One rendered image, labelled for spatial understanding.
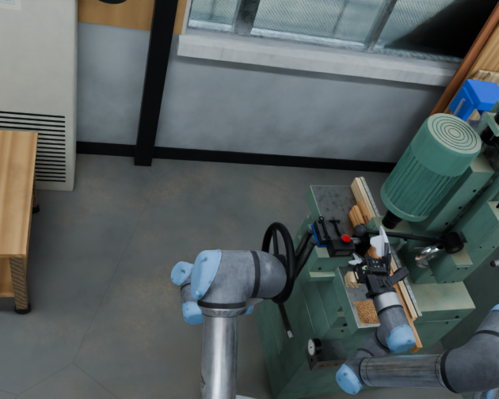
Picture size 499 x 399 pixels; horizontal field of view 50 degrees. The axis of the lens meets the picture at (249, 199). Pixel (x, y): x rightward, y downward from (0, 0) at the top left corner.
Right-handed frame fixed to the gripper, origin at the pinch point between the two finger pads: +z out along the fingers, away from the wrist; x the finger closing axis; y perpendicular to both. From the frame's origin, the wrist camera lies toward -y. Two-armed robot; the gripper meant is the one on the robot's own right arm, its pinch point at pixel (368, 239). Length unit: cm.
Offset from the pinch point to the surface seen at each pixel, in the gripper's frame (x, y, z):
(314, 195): 22.7, -3.8, 35.9
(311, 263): 23.1, 6.4, 5.3
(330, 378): 87, -33, -11
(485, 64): -5, -116, 116
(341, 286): 23.5, -3.3, -2.9
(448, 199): -15.8, -22.7, 6.1
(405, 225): 5.7, -23.9, 11.8
